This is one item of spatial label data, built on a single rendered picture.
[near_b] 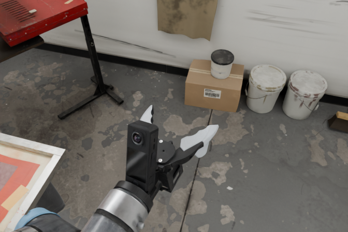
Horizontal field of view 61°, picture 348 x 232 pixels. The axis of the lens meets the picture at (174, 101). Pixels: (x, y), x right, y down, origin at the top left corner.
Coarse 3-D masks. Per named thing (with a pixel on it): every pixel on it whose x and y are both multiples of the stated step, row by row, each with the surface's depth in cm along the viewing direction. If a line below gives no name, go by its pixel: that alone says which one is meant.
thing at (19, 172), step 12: (0, 156) 137; (0, 168) 133; (12, 168) 133; (24, 168) 133; (36, 168) 133; (0, 180) 129; (12, 180) 129; (24, 180) 129; (0, 192) 125; (12, 192) 125
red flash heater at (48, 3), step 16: (0, 0) 206; (16, 0) 206; (32, 0) 206; (48, 0) 206; (64, 0) 206; (80, 0) 206; (0, 16) 192; (16, 16) 192; (32, 16) 192; (48, 16) 192; (64, 16) 199; (80, 16) 208; (0, 32) 182; (16, 32) 181; (32, 32) 189
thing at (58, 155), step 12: (12, 144) 139; (24, 144) 138; (36, 144) 138; (60, 156) 133; (48, 168) 129; (48, 180) 127; (36, 192) 122; (24, 204) 118; (36, 204) 122; (12, 228) 112
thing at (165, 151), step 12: (168, 144) 54; (156, 156) 52; (168, 156) 52; (156, 168) 51; (168, 168) 52; (180, 168) 57; (156, 180) 53; (168, 180) 53; (132, 192) 47; (144, 192) 48; (156, 192) 54
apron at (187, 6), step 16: (160, 0) 256; (176, 0) 251; (192, 0) 245; (208, 0) 245; (160, 16) 268; (176, 16) 262; (192, 16) 255; (208, 16) 255; (176, 32) 274; (192, 32) 267; (208, 32) 264
